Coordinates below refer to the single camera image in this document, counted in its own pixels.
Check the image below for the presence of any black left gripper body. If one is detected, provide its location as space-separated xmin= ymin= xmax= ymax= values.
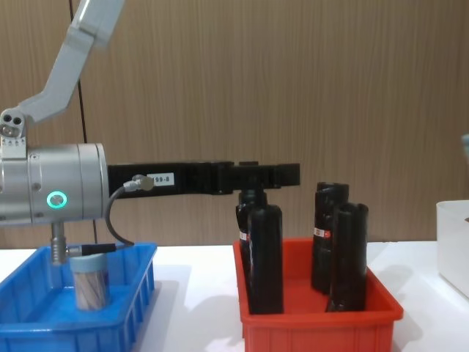
xmin=107 ymin=161 xmax=235 ymax=199

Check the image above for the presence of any blue plastic bin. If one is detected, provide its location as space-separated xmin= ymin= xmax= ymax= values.
xmin=0 ymin=241 xmax=158 ymax=352

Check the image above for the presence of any clear jar with blue lid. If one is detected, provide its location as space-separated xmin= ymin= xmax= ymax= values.
xmin=70 ymin=254 xmax=111 ymax=312

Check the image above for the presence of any red plastic bin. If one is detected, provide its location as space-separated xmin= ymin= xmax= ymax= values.
xmin=232 ymin=237 xmax=405 ymax=352

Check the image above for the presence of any white plastic box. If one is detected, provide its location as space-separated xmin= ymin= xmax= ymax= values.
xmin=435 ymin=199 xmax=469 ymax=295

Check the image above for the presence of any dark gripper cable with plug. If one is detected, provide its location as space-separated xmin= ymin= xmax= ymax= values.
xmin=65 ymin=174 xmax=155 ymax=257

